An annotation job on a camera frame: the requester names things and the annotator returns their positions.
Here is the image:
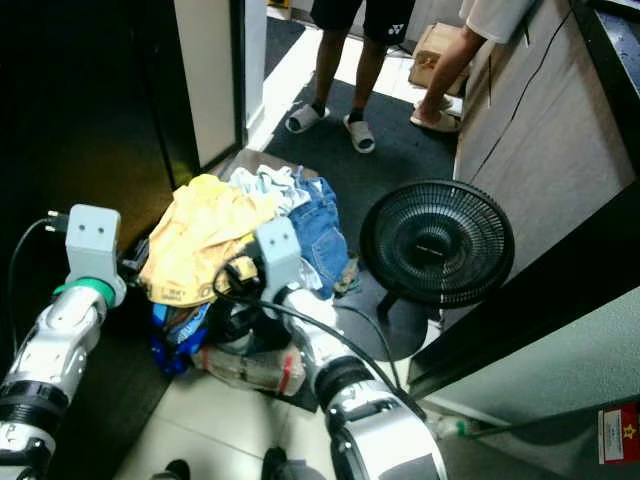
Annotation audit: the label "clear plastic bottle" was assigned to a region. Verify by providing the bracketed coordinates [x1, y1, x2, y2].
[423, 414, 478, 442]

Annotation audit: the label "person in white shorts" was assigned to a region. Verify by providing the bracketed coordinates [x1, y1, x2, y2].
[409, 0, 538, 135]

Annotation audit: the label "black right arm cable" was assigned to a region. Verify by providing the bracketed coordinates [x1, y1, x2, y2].
[222, 290, 429, 421]

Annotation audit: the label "black robot left foot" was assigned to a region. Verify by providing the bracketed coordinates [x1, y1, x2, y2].
[159, 459, 192, 480]

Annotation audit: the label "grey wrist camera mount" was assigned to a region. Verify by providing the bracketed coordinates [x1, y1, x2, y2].
[252, 218, 302, 293]
[65, 204, 124, 288]

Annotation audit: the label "black robot foot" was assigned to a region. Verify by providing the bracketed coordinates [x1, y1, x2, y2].
[159, 459, 192, 480]
[259, 446, 288, 480]

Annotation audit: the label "white door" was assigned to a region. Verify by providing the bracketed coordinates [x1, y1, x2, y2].
[173, 0, 268, 169]

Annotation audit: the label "blue denim jeans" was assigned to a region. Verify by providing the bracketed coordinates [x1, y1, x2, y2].
[286, 176, 353, 298]

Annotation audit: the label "red box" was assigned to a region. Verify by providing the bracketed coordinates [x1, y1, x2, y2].
[597, 402, 640, 467]

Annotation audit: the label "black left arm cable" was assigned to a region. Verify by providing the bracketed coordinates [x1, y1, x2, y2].
[7, 210, 71, 331]

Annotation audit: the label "blue laundry bag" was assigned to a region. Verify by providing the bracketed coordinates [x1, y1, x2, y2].
[149, 300, 213, 378]

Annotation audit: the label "black robot right foot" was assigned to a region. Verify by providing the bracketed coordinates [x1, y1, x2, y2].
[259, 446, 288, 480]

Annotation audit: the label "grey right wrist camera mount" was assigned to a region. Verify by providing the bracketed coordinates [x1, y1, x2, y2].
[252, 218, 302, 293]

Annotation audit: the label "person in black shorts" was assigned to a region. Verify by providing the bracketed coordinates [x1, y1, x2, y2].
[284, 0, 413, 155]

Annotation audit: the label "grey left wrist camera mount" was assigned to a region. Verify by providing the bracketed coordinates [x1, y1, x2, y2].
[65, 204, 124, 288]

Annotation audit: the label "brown cardboard box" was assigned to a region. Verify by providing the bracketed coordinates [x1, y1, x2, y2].
[407, 22, 472, 93]

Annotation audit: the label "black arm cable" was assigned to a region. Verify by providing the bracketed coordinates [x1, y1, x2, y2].
[222, 290, 429, 421]
[7, 210, 71, 331]

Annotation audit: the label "brown wooden cabinet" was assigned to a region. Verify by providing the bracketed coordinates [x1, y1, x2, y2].
[454, 0, 640, 286]

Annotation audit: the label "black round floor fan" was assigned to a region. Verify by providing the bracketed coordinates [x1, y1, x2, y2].
[359, 179, 517, 361]

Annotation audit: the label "pale white garment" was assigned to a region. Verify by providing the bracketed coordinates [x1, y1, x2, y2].
[226, 164, 308, 213]

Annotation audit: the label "yellow garment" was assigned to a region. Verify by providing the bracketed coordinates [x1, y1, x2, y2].
[137, 174, 278, 309]

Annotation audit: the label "black floor mat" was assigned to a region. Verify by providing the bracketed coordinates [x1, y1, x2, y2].
[285, 385, 323, 415]

